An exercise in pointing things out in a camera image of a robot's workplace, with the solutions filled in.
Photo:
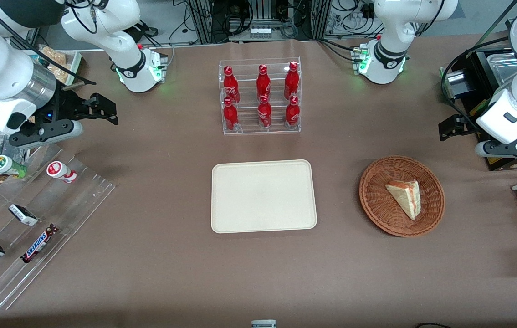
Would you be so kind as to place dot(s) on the red cola bottle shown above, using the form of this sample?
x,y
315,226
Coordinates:
x,y
264,114
263,83
291,81
292,113
230,116
228,86

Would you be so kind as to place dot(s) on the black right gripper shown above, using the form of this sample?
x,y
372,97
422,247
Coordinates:
x,y
68,105

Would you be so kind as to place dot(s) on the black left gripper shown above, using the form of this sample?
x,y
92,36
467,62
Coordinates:
x,y
466,125

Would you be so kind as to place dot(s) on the red white yogurt drink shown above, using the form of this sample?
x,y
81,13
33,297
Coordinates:
x,y
58,170

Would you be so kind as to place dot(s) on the brown wicker basket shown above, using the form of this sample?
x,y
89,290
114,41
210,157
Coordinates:
x,y
376,205

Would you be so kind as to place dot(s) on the packaged brown bread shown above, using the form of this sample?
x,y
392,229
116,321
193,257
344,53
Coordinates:
x,y
57,58

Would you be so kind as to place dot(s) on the white bread tray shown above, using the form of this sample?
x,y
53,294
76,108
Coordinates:
x,y
75,61

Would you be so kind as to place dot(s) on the white power strip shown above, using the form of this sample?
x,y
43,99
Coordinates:
x,y
260,33

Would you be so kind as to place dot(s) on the cream plastic tray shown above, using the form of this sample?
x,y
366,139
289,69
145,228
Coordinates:
x,y
263,196

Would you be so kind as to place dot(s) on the shiny metal pan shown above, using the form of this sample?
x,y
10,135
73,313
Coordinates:
x,y
504,66

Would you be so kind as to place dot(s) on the white grey device edge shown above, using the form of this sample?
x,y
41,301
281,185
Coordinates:
x,y
263,324

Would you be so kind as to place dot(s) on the snickers chocolate bar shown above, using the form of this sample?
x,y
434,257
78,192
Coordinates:
x,y
38,243

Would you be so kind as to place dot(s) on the green white yogurt drink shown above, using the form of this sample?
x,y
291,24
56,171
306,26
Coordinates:
x,y
1,163

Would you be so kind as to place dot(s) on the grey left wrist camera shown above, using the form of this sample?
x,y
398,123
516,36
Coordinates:
x,y
481,149

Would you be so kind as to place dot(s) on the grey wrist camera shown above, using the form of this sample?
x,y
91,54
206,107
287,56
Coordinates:
x,y
46,135
481,149

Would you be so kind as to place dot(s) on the clear acrylic stepped display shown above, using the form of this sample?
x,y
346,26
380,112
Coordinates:
x,y
71,205

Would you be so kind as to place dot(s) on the triangular sandwich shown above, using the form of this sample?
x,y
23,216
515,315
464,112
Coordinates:
x,y
406,196

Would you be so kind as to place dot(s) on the black box appliance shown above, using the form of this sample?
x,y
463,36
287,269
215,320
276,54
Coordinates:
x,y
477,98

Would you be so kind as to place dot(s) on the aluminium frame rack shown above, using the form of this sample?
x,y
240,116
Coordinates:
x,y
203,20

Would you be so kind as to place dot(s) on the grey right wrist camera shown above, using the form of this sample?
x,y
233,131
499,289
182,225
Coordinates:
x,y
46,135

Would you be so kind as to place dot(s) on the clear acrylic bottle rack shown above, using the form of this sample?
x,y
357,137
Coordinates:
x,y
260,130

